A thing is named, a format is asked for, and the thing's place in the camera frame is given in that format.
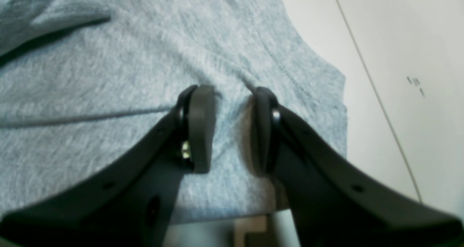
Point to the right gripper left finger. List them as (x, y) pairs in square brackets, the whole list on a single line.
[(130, 202)]

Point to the grey T-shirt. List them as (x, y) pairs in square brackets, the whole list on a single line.
[(82, 81)]

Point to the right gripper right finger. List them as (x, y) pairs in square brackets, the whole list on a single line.
[(333, 203)]

